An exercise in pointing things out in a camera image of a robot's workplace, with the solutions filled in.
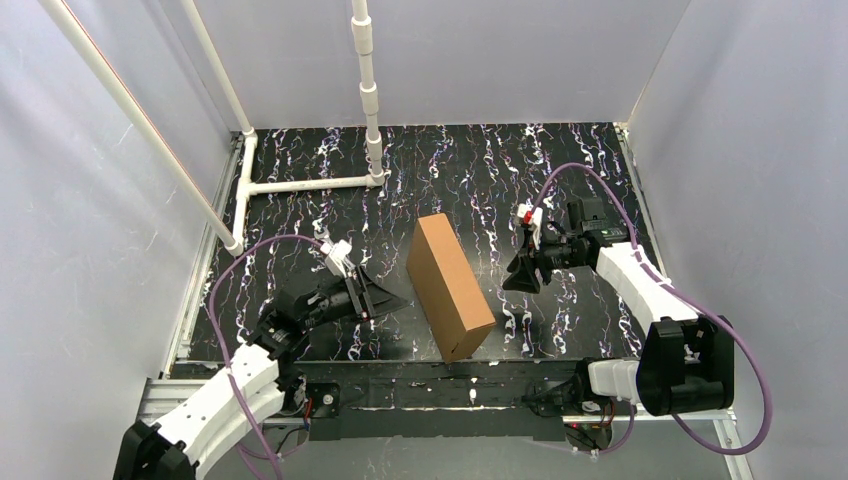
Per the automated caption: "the brown cardboard box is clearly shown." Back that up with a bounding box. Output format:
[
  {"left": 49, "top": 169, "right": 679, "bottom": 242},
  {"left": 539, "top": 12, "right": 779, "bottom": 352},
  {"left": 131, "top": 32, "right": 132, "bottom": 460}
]
[{"left": 406, "top": 213, "right": 496, "bottom": 364}]

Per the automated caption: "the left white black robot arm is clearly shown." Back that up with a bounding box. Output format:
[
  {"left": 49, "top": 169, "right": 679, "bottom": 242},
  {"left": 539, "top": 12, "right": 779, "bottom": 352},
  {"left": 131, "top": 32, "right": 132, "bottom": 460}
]
[{"left": 113, "top": 267, "right": 409, "bottom": 479}]

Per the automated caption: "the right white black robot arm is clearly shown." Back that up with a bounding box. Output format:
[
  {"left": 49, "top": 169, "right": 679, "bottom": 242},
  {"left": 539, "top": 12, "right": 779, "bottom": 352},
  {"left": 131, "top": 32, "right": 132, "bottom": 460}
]
[{"left": 502, "top": 198, "right": 734, "bottom": 416}]

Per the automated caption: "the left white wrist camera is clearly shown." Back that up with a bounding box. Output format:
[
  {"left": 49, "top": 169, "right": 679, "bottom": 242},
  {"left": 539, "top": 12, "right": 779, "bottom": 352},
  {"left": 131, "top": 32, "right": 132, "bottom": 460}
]
[{"left": 320, "top": 240, "right": 355, "bottom": 278}]

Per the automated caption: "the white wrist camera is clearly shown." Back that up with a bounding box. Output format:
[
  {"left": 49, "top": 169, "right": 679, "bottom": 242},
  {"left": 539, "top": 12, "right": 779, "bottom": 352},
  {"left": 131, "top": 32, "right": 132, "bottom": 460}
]
[
  {"left": 513, "top": 204, "right": 543, "bottom": 246},
  {"left": 320, "top": 240, "right": 355, "bottom": 278}
]

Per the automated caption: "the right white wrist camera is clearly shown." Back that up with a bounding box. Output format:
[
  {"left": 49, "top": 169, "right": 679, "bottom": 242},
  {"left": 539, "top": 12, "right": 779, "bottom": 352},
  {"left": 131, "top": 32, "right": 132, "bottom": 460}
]
[{"left": 513, "top": 204, "right": 543, "bottom": 246}]

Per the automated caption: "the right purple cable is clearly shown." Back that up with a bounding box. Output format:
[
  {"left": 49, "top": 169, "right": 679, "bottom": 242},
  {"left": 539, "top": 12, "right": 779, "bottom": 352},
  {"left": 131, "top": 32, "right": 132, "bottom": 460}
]
[{"left": 529, "top": 162, "right": 774, "bottom": 457}]

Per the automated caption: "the purple cable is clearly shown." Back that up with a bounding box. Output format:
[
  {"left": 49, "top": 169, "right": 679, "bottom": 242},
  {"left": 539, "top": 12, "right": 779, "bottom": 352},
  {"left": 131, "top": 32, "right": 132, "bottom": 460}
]
[
  {"left": 207, "top": 234, "right": 329, "bottom": 480},
  {"left": 529, "top": 162, "right": 774, "bottom": 457}
]

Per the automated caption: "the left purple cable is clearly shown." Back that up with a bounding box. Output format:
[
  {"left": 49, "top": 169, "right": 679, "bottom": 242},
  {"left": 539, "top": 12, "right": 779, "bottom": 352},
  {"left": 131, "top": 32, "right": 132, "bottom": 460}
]
[{"left": 207, "top": 234, "right": 329, "bottom": 480}]

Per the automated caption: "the white pvc pipe frame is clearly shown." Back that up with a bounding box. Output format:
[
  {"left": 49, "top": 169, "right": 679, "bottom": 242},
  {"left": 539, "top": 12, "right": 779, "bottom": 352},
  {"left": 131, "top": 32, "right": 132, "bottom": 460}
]
[{"left": 36, "top": 0, "right": 389, "bottom": 256}]

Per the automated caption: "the aluminium rail base frame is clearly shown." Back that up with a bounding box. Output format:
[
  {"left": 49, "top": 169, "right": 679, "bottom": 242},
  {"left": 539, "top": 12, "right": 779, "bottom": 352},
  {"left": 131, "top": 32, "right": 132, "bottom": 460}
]
[{"left": 125, "top": 122, "right": 757, "bottom": 480}]

